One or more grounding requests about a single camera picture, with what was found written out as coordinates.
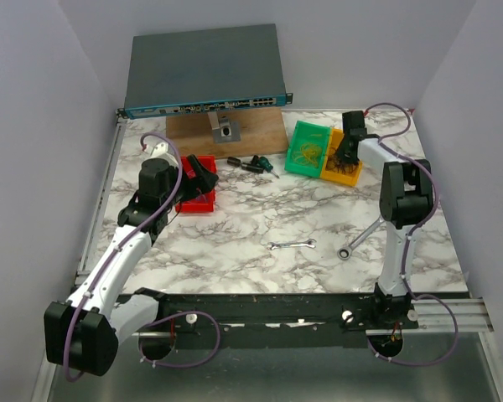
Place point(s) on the aluminium extrusion frame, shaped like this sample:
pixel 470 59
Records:
pixel 45 378

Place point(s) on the green plastic bin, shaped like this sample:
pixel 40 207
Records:
pixel 307 149

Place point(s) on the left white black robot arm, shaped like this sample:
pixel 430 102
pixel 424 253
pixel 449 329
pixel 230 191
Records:
pixel 85 331

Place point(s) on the silver ratchet wrench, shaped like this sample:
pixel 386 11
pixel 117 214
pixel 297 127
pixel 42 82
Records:
pixel 345 252

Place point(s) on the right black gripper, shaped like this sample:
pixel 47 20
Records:
pixel 340 157

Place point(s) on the black cylindrical tool handle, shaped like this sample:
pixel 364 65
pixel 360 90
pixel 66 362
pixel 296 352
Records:
pixel 252 168

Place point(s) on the wooden board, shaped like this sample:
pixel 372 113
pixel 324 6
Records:
pixel 262 133

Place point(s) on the grey blue network switch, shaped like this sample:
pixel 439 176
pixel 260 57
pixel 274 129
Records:
pixel 218 69

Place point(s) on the red plastic bin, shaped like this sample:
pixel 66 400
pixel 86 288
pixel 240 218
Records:
pixel 204 203

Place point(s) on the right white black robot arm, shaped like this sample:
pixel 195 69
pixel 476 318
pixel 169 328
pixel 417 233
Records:
pixel 406 199

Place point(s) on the silver open-end wrench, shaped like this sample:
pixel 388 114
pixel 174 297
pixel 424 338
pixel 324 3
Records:
pixel 310 243

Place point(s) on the green handled screwdriver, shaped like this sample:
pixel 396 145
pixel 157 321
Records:
pixel 263 162

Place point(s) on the grey metal bracket stand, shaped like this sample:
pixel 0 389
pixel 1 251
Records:
pixel 224 130

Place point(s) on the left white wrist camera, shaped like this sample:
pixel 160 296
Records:
pixel 159 150

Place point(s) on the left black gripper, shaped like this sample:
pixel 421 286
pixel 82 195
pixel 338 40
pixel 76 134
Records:
pixel 204 179

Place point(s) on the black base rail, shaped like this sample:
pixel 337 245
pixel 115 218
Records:
pixel 246 321

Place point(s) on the orange plastic bin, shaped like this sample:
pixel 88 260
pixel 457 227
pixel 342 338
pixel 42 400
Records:
pixel 334 172

